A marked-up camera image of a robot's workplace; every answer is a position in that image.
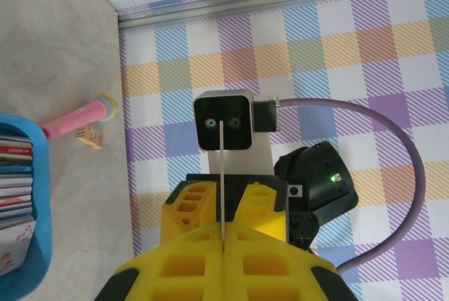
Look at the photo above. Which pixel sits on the pale pink plastic card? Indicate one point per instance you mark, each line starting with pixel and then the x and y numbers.
pixel 223 174

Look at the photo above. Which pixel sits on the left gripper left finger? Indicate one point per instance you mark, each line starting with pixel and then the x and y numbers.
pixel 175 269

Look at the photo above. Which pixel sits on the blue oval tray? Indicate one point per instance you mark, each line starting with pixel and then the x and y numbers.
pixel 42 192

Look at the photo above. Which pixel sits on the small wooden block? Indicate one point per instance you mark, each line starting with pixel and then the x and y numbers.
pixel 89 137

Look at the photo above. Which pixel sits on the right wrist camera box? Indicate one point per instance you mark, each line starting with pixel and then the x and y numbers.
pixel 210 136

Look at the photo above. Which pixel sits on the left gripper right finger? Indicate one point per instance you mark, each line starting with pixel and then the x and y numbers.
pixel 273 269

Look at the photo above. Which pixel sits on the row of upright cards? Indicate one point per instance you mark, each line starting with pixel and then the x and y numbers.
pixel 15 181

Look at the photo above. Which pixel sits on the pink toy microphone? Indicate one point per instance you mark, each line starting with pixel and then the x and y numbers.
pixel 80 116

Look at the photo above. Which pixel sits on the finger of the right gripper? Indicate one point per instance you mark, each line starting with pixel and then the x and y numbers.
pixel 266 217
pixel 175 224

